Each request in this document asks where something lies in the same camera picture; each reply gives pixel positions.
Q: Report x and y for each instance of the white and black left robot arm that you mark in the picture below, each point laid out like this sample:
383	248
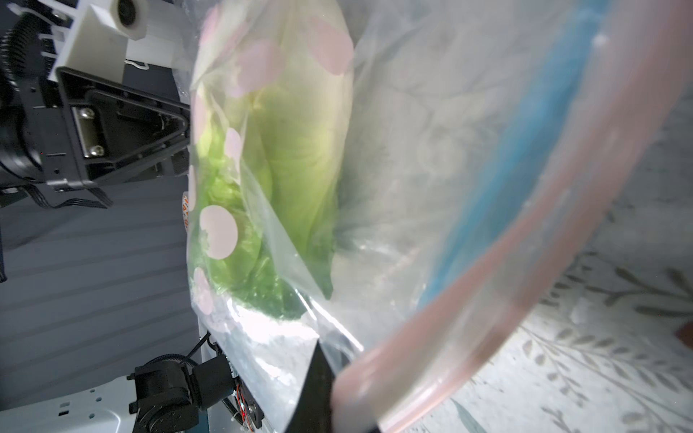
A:
166	394

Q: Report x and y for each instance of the clear zip-top bag blue seal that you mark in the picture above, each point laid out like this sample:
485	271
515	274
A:
508	179

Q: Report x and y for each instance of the clear zip-top bag pink seal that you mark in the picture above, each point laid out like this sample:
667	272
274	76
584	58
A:
568	321

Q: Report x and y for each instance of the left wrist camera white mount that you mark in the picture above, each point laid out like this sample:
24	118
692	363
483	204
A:
99	38

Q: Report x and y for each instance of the chinese cabbage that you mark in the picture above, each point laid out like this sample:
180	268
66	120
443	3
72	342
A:
271	98

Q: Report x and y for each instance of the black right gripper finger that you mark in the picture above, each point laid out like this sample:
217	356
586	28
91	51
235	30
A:
313	411

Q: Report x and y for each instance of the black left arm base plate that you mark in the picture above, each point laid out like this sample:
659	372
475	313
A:
250	412

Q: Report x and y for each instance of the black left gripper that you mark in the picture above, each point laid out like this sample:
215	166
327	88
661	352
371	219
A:
83	132

